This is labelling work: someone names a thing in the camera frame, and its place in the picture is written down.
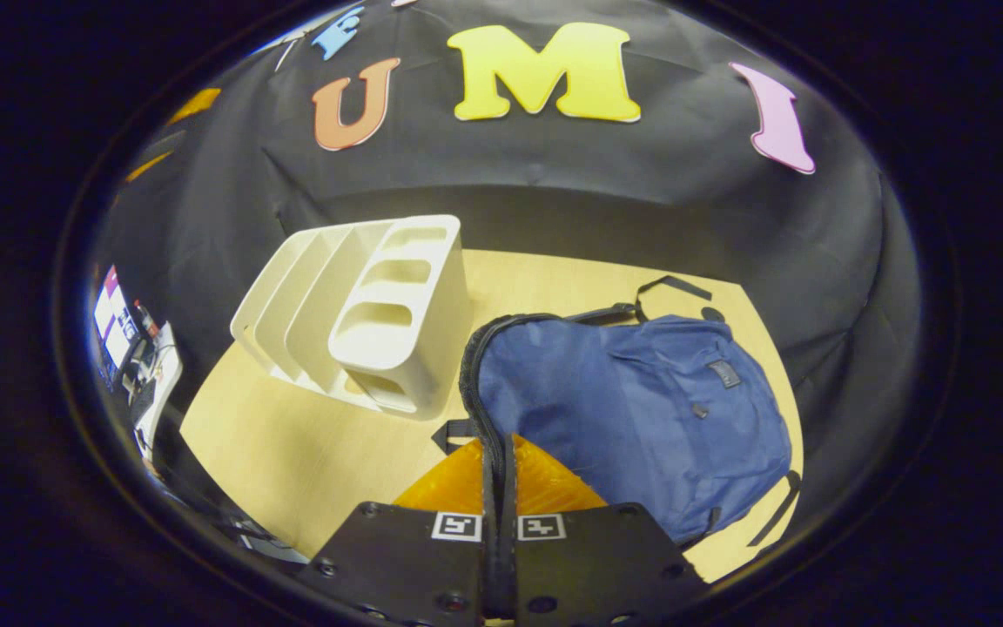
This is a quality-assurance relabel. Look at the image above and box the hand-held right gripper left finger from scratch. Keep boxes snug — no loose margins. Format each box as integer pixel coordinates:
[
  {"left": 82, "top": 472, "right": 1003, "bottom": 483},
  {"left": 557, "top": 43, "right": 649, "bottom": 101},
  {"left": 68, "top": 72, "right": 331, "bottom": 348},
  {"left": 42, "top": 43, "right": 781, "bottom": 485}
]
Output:
[{"left": 297, "top": 434, "right": 492, "bottom": 627}]

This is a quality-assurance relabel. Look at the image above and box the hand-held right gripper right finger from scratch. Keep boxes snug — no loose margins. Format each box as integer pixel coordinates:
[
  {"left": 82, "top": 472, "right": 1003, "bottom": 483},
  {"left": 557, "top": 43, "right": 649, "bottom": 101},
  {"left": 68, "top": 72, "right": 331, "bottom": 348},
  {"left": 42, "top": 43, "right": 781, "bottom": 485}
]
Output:
[{"left": 510, "top": 434, "right": 703, "bottom": 627}]

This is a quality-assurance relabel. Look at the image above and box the navy blue schoolbag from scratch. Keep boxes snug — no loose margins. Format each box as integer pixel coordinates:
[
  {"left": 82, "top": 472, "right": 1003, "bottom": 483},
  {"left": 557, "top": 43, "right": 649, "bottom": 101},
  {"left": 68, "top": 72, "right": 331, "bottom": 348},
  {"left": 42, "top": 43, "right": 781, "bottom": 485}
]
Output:
[{"left": 432, "top": 274, "right": 805, "bottom": 619}]

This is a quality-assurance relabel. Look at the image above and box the white plastic bookshelf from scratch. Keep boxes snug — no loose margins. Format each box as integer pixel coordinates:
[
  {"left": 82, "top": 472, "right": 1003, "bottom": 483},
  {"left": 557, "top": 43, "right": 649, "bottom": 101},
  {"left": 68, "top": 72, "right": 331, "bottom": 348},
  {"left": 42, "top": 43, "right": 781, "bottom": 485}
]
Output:
[{"left": 230, "top": 214, "right": 475, "bottom": 421}]

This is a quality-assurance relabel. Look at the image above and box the computer monitor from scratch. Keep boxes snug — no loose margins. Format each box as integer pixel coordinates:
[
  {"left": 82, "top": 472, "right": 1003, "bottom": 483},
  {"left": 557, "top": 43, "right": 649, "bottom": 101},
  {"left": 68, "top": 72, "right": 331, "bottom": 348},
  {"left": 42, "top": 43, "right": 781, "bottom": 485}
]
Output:
[{"left": 92, "top": 266, "right": 141, "bottom": 384}]

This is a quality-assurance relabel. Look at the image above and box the white side desk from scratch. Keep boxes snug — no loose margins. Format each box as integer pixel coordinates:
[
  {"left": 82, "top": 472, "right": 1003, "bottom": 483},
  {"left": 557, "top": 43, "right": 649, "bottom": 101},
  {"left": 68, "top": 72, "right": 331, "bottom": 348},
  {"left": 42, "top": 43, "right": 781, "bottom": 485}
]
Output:
[{"left": 114, "top": 322, "right": 185, "bottom": 462}]

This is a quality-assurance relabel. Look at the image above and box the black backdrop cloth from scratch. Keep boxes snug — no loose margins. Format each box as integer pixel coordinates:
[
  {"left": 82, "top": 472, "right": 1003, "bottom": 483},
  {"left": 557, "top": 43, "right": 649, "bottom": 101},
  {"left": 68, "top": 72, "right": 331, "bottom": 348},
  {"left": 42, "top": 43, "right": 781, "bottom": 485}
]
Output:
[{"left": 92, "top": 0, "right": 922, "bottom": 410}]

